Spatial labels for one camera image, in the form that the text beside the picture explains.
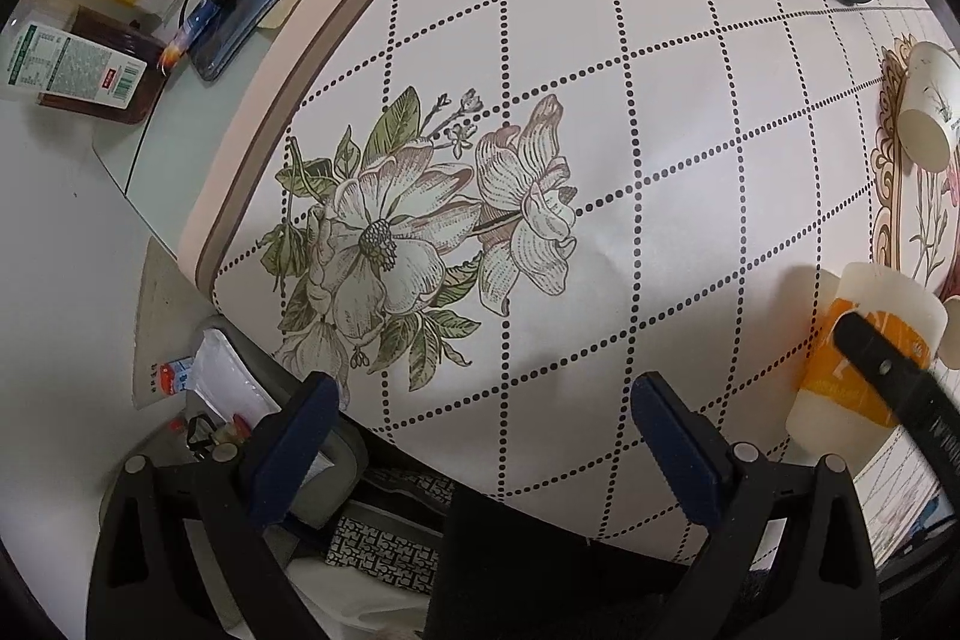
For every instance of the orange and white cup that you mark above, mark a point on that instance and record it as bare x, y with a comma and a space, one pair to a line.
836, 404

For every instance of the black and white patterned bag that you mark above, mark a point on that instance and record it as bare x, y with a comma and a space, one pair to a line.
382, 542

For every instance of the floral checked tablecloth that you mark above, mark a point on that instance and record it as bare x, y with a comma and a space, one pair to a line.
600, 123

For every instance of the blue lighter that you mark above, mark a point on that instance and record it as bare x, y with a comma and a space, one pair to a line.
202, 18

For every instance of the green label packet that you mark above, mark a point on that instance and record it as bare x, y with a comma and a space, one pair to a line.
71, 66

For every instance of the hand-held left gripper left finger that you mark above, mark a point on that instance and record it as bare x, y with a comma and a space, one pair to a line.
294, 434

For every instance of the white paper cup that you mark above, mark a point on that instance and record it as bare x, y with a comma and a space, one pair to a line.
930, 100

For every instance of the dark brown box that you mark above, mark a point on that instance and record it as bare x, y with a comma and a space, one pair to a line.
112, 29

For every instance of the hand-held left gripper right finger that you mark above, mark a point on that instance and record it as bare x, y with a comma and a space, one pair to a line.
679, 449

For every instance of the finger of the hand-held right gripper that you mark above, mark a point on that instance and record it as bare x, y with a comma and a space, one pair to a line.
892, 377

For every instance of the white plastic packet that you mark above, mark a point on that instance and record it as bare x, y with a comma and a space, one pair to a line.
221, 377

